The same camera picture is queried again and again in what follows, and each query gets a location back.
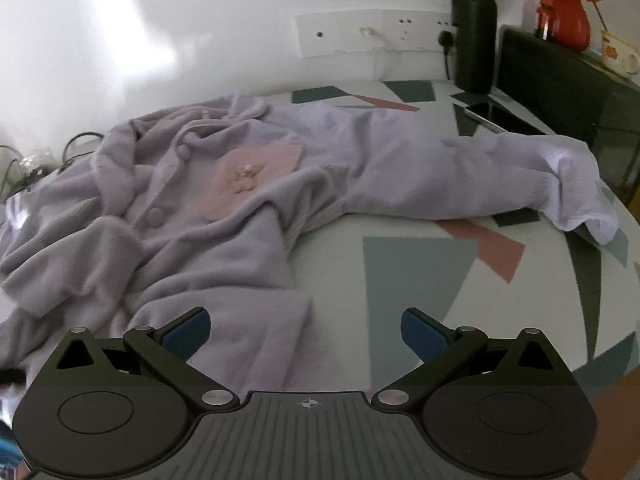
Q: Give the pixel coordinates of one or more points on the white wall outlet panel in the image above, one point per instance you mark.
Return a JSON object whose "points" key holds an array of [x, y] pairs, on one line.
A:
{"points": [[340, 32]]}

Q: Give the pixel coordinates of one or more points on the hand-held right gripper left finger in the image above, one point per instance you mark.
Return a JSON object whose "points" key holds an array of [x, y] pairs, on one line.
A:
{"points": [[187, 332]]}

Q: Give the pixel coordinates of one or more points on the black plug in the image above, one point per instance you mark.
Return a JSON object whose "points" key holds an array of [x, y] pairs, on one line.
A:
{"points": [[446, 40]]}

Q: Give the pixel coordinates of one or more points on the red vase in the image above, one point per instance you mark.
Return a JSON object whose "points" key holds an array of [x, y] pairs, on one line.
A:
{"points": [[565, 22]]}

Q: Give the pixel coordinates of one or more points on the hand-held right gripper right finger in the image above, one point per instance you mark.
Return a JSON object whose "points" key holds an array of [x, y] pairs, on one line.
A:
{"points": [[422, 335]]}

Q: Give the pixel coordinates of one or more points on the black box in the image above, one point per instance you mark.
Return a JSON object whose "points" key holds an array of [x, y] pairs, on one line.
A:
{"points": [[560, 85]]}

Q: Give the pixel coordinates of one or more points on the floral mug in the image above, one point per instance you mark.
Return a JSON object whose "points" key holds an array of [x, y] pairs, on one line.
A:
{"points": [[617, 52]]}

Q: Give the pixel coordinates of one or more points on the lavender fleece pajama top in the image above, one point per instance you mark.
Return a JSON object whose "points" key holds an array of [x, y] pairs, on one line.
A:
{"points": [[250, 220]]}

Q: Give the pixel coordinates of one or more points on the black smartphone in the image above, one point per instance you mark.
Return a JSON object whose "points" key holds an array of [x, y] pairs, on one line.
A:
{"points": [[505, 117]]}

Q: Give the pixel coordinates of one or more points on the black thermos bottle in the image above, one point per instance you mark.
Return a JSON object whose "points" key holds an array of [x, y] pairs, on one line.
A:
{"points": [[472, 35]]}

